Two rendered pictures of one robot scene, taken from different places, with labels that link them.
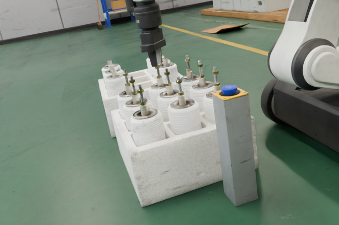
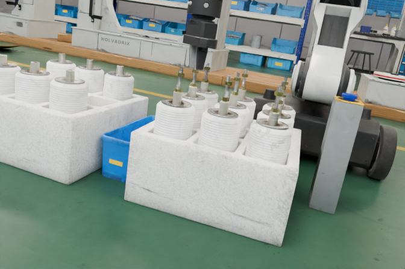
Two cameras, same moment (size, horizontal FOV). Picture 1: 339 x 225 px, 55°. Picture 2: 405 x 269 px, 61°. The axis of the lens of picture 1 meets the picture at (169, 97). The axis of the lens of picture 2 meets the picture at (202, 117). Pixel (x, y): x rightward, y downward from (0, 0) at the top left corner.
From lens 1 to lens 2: 107 cm
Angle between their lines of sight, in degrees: 58
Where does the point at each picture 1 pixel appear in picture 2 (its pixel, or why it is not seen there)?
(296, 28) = (331, 52)
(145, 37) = (210, 28)
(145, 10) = not seen: outside the picture
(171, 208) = (302, 236)
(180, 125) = not seen: hidden behind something
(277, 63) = (319, 80)
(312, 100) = (305, 116)
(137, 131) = (281, 145)
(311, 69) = (351, 87)
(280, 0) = (44, 27)
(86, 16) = not seen: outside the picture
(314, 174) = not seen: hidden behind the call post
